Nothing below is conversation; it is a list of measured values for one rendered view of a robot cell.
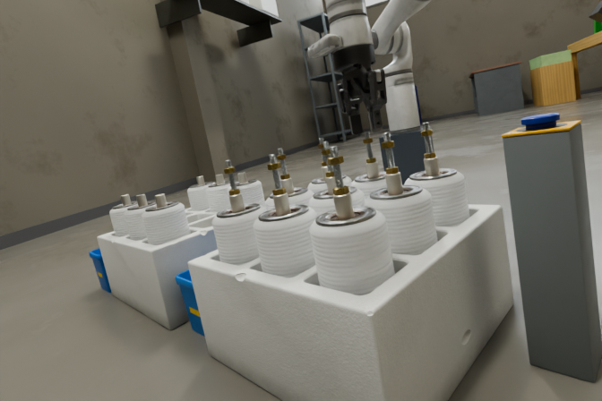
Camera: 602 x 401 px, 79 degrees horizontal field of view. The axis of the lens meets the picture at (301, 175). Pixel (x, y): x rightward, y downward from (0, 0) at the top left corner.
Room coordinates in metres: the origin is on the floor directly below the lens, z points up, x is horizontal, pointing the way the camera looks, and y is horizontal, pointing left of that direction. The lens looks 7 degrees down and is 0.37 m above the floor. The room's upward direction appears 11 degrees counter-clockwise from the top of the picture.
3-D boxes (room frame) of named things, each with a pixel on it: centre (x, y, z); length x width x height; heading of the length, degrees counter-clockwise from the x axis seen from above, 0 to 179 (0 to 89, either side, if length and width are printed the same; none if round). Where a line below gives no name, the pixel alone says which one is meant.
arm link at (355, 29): (0.69, -0.12, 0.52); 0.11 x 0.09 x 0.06; 110
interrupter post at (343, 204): (0.45, -0.04, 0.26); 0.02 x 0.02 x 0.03
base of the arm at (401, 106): (1.13, -0.34, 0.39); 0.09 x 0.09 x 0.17; 66
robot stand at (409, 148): (1.13, -0.34, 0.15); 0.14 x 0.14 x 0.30; 66
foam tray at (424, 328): (0.61, -0.05, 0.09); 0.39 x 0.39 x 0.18; 43
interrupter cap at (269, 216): (0.53, 0.04, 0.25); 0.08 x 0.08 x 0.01
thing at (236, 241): (0.62, 0.12, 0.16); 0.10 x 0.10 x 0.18
